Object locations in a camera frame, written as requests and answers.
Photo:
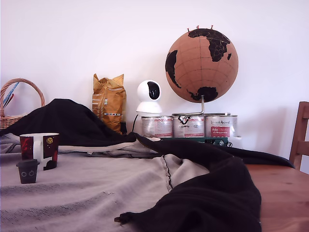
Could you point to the golden yellow paper bag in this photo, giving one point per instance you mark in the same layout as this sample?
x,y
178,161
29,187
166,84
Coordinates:
x,y
109,104

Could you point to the silver tin with text label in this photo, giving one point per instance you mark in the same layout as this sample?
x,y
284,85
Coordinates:
x,y
157,126

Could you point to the metal globe stand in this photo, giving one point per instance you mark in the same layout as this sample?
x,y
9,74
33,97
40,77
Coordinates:
x,y
203,106

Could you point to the blue pen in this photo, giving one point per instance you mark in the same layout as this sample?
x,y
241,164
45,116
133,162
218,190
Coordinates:
x,y
11,95

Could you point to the grey coffee capsule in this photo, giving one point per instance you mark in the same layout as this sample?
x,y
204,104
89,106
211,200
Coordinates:
x,y
27,174

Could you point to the black garment with grey lining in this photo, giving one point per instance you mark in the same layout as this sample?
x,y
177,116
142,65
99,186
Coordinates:
x,y
207,193

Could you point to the white round security camera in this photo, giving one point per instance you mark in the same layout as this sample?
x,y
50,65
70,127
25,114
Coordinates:
x,y
147,106

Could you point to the silver tin with black logo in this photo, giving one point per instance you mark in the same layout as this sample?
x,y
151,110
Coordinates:
x,y
188,126

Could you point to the cork globe with black continents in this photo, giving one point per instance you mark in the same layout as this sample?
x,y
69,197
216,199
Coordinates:
x,y
198,68

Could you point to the red coffee cup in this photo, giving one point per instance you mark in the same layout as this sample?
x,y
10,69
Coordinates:
x,y
51,149

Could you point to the silver tin with red label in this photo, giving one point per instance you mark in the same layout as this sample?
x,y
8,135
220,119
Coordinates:
x,y
220,125

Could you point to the wooden chair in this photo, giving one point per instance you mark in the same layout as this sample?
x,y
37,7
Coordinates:
x,y
303,120

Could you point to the dark green box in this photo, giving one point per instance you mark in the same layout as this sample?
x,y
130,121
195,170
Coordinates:
x,y
193,140

